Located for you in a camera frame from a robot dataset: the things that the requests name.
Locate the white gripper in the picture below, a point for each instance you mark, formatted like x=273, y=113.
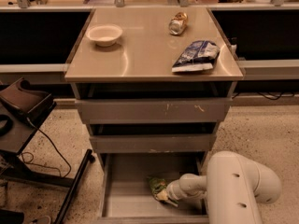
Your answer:
x=175, y=188

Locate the green jalapeno chip bag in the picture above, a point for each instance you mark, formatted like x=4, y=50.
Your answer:
x=157, y=184

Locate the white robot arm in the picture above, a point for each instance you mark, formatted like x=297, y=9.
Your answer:
x=233, y=186

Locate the bottom grey drawer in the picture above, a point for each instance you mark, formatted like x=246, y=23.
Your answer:
x=126, y=196

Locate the grey drawer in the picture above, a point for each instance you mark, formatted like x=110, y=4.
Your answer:
x=152, y=111
x=126, y=196
x=152, y=143

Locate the middle grey drawer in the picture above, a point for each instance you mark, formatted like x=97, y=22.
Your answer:
x=152, y=143

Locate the top grey drawer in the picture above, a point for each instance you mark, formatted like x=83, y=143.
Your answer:
x=152, y=111

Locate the grey drawer cabinet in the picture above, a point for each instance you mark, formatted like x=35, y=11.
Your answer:
x=139, y=66

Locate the blue white chip bag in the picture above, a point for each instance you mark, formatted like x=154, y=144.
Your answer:
x=200, y=55

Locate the white sneaker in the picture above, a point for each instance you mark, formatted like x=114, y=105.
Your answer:
x=41, y=220

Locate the black headset device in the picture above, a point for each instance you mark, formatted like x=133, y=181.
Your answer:
x=26, y=105

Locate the gold soda can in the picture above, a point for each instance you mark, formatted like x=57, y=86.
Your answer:
x=178, y=24

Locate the white bowl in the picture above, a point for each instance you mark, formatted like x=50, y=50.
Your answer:
x=104, y=35

